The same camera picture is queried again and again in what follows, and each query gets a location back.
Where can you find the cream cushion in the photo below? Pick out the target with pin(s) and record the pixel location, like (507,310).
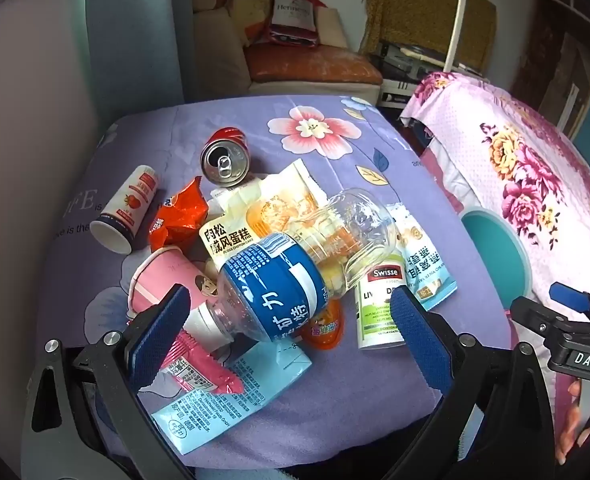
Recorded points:
(327,27)

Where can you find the blue label plastic bottle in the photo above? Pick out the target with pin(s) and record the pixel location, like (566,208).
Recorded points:
(270,285)

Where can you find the pink floral blanket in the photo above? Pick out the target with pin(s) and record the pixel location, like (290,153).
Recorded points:
(525,170)

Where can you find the cream sofa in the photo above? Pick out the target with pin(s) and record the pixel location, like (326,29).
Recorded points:
(215,50)

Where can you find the light blue packet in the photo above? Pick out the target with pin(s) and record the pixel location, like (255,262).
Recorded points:
(235,395)
(425,265)

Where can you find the bottle-shaped pillow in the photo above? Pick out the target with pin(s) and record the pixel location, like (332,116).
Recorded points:
(292,15)

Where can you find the orange snack wrapper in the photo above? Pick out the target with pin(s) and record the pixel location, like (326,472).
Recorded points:
(180,215)

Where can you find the white pole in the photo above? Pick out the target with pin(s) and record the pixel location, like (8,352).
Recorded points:
(457,25)

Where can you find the grey-blue curtain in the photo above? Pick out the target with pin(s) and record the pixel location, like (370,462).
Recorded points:
(135,30)

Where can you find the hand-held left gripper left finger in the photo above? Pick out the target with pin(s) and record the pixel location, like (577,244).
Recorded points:
(160,340)

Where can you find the white green supplement bottle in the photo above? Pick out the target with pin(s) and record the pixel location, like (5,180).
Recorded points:
(380,310)

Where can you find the brown wooden door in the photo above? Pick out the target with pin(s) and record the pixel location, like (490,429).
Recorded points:
(560,45)

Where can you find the clear glass jar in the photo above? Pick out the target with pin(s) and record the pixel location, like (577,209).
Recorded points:
(350,235)

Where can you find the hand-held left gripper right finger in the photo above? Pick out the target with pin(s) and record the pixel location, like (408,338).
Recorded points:
(420,340)

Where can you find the pink paper cup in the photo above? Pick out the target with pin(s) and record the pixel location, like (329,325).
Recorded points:
(170,280)

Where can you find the black media player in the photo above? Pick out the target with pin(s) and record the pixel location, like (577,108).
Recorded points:
(405,60)

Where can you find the leopard print cloth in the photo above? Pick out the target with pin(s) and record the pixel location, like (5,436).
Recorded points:
(425,5)

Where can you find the orange seat cushion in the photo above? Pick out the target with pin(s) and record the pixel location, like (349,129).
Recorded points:
(305,60)

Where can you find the person's right hand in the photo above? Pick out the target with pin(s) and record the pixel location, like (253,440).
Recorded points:
(570,410)

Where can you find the white strawberry drink bottle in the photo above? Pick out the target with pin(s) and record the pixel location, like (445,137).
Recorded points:
(127,205)

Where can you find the yellow cushion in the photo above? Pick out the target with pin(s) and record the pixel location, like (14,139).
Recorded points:
(250,10)

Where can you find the orange jelly cup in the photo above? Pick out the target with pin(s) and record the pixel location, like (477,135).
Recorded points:
(325,330)

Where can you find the purple floral blanket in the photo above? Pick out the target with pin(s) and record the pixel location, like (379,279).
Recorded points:
(300,160)

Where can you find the cream cake packet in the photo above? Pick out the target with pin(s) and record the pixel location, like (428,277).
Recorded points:
(270,200)

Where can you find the teal plastic bin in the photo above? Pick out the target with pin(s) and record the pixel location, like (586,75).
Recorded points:
(495,255)

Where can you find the pink snack wrapper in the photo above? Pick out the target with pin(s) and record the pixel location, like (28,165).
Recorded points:
(200,370)

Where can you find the red soda can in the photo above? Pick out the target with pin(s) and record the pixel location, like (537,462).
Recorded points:
(225,157)

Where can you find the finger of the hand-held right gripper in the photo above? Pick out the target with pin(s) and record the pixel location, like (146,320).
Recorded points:
(535,317)
(570,296)

